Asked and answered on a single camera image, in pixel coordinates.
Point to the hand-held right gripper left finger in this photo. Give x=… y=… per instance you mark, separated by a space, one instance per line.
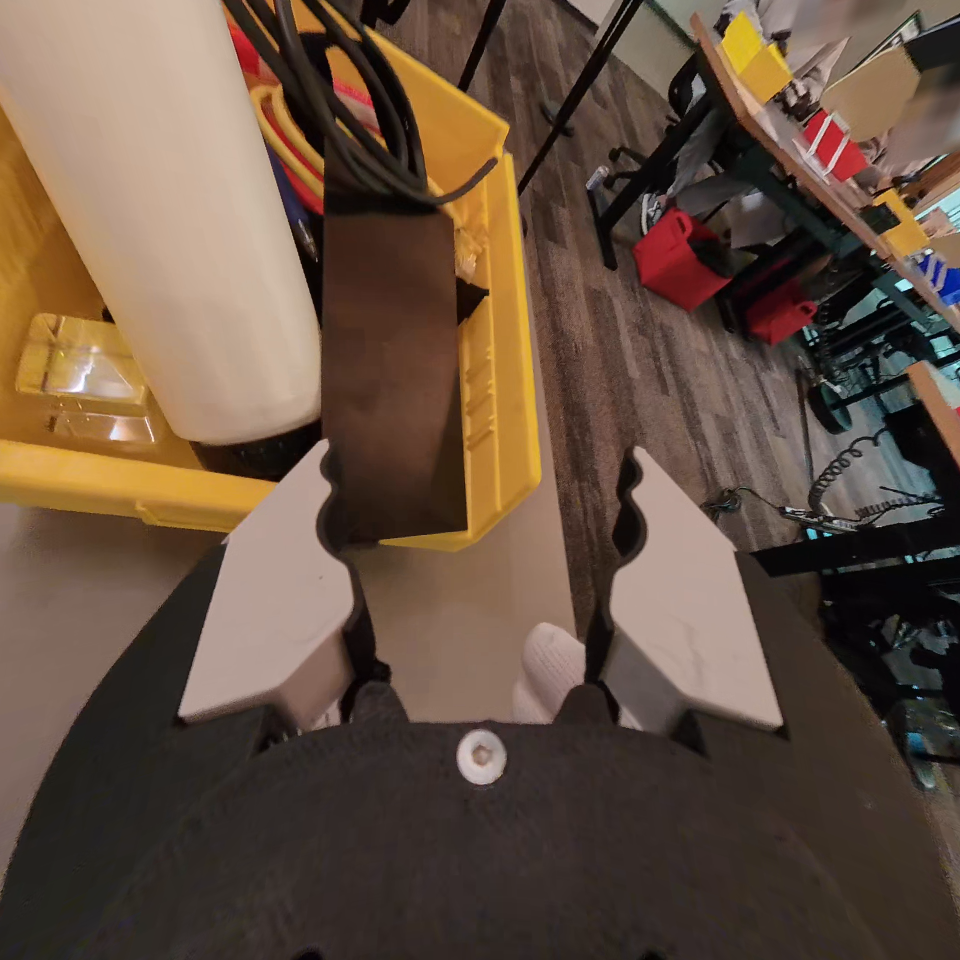
x=262 y=600

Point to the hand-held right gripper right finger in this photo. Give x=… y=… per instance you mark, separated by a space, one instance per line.
x=690 y=615

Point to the yellow plastic bin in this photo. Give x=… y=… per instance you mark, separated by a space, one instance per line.
x=495 y=337

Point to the person's right hand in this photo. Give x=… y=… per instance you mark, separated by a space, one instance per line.
x=547 y=667

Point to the white power strip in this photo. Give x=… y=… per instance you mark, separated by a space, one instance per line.
x=821 y=517

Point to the clear plastic package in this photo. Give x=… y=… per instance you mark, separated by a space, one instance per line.
x=82 y=382

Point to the wooden edge table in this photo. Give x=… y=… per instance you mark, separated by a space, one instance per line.
x=937 y=405

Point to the blue striped bin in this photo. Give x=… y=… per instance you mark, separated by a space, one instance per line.
x=941 y=277

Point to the white foam roll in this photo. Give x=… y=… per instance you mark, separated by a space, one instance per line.
x=150 y=187

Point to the long work table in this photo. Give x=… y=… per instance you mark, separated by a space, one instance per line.
x=787 y=150

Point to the red plastic bin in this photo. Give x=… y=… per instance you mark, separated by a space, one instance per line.
x=836 y=146

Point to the wooden tray with black pad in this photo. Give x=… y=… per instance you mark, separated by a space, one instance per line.
x=870 y=94

